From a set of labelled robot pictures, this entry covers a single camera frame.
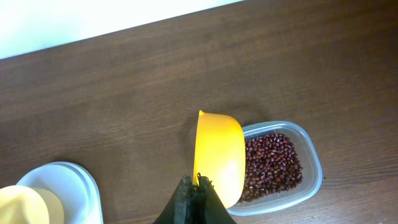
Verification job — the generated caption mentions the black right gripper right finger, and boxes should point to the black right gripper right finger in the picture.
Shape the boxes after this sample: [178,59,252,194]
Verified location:
[194,173,236,224]

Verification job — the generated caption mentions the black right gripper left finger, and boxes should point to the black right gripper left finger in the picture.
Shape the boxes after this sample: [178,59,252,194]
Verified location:
[153,175,195,224]

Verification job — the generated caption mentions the yellow measuring scoop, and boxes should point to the yellow measuring scoop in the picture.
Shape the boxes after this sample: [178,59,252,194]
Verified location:
[193,110,246,208]

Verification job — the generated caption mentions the red adzuki beans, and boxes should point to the red adzuki beans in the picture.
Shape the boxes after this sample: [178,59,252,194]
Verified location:
[238,133,303,203]

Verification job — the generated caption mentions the white digital kitchen scale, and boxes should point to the white digital kitchen scale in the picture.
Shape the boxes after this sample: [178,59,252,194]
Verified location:
[17,161,104,224]

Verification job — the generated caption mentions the yellow plastic bowl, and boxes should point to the yellow plastic bowl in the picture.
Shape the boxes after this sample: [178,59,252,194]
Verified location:
[1,185,65,224]

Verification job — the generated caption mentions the clear plastic container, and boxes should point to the clear plastic container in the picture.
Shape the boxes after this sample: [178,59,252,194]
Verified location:
[228,121,323,216]

